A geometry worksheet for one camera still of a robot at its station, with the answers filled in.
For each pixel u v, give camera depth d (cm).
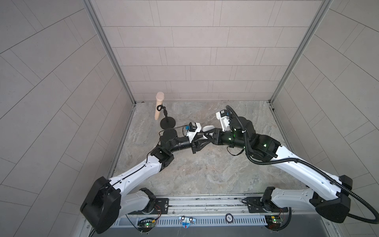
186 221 66
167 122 102
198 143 61
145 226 65
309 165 41
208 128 64
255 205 70
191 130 58
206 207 72
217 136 55
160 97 83
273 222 68
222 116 58
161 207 70
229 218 68
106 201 38
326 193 38
